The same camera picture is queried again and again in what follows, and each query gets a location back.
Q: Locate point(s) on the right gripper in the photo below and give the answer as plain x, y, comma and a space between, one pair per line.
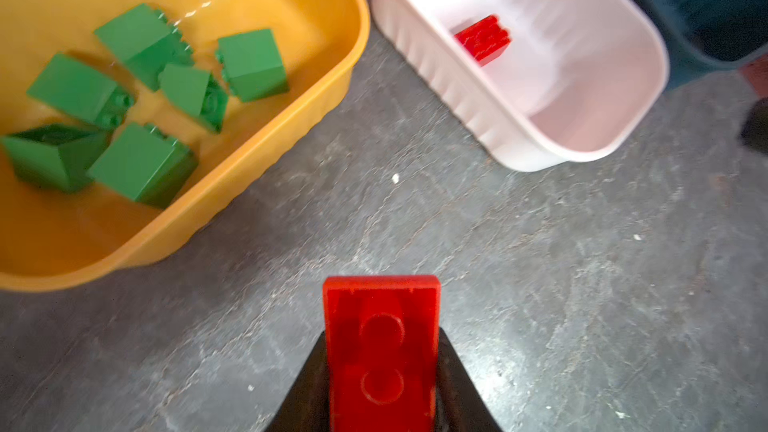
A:
754, 133

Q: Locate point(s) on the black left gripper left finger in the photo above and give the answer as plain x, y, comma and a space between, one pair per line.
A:
306, 405

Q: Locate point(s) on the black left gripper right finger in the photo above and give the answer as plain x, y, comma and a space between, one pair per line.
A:
460, 406

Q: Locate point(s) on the red lego brick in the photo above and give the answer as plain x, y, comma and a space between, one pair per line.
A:
485, 40
382, 346

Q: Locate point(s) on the green lego brick front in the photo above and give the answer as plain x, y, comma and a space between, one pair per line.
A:
145, 165

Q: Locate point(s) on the green curved lego brick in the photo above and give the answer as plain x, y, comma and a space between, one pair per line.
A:
196, 93

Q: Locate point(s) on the teal plastic bin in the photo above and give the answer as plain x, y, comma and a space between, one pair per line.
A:
705, 36

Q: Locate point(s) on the white plastic bin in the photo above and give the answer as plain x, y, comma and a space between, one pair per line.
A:
576, 80

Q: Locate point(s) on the yellow plastic bin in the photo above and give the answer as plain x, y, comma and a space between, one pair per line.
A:
52, 240

